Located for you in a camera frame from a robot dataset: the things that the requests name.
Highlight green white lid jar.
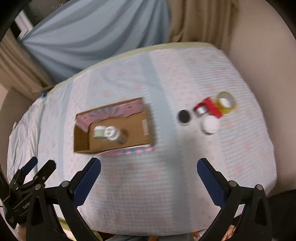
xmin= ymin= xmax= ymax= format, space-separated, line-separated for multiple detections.
xmin=201 ymin=115 xmax=220 ymax=135

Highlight pale green cream jar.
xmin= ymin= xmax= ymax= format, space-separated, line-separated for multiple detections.
xmin=93 ymin=126 xmax=107 ymax=141

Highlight light blue curtain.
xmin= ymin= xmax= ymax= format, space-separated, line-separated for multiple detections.
xmin=21 ymin=1 xmax=171 ymax=83

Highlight red cosmetic box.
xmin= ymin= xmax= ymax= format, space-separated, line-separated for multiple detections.
xmin=193 ymin=97 xmax=223 ymax=118

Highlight black lid jar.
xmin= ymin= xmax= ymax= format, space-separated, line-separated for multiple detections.
xmin=178 ymin=109 xmax=191 ymax=125

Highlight checkered floral tablecloth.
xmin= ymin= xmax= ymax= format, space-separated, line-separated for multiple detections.
xmin=7 ymin=44 xmax=277 ymax=236

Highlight cardboard box pink flaps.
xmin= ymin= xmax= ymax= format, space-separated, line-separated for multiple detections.
xmin=73 ymin=97 xmax=154 ymax=156

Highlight white pill bottle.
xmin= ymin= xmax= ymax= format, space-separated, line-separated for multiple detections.
xmin=105 ymin=126 xmax=127 ymax=145

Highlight beige curtain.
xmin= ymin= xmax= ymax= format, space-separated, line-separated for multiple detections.
xmin=168 ymin=0 xmax=238 ymax=52

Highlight yellow tape roll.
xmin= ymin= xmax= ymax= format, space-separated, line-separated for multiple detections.
xmin=216 ymin=91 xmax=236 ymax=115

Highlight red silver jar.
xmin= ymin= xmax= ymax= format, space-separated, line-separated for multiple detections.
xmin=195 ymin=105 xmax=208 ymax=117

